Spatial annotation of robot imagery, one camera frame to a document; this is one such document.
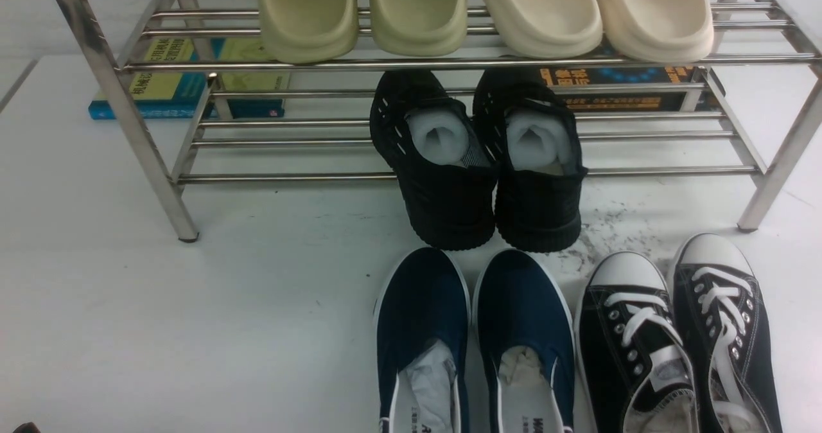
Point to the navy slip-on shoe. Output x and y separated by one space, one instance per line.
421 317
525 338

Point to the olive green slipper left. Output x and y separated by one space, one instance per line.
308 31

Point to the blue yellow book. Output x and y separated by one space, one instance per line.
176 95

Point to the navy slip-on shoe left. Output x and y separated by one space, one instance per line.
421 317

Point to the cream slipper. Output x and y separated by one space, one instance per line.
666 31
548 29

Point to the black canvas sneaker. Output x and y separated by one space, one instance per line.
636 373
720 315

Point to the black mesh shoe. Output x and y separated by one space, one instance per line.
533 135
445 174

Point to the navy slip-on shoe right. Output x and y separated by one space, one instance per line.
525 338

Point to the cream slipper right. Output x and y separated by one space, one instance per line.
666 31

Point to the black mesh shoe right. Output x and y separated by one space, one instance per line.
533 135

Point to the black mesh shoe left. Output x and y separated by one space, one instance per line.
445 174

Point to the stainless steel shoe rack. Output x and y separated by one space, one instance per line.
185 19

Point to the olive green slipper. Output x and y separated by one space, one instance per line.
308 31
419 28

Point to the cream slipper left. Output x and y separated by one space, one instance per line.
548 29

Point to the olive green slipper right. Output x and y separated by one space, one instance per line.
419 28

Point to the black orange book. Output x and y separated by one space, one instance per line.
631 89

